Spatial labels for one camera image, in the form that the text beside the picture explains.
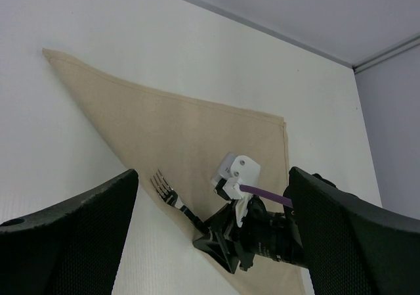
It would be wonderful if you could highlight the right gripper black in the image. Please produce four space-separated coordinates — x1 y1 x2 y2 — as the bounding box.
193 206 259 274

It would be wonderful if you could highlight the right aluminium frame post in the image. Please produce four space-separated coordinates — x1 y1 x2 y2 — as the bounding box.
352 33 419 74

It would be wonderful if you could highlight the silver fork black handle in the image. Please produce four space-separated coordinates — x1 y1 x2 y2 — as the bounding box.
150 170 208 233

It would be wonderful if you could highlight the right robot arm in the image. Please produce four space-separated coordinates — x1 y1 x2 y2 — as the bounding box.
193 196 307 274

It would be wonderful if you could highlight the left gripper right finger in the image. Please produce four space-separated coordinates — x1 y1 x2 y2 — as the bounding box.
289 167 419 294

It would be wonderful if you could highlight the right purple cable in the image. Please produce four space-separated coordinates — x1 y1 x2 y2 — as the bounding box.
239 183 295 208

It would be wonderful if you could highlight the back aluminium frame bar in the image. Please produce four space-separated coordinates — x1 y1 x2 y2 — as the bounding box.
182 0 353 70

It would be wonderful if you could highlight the beige cloth napkin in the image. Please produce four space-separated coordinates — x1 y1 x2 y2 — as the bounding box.
42 47 305 295

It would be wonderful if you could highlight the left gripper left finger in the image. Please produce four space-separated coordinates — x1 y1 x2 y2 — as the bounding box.
1 170 138 294

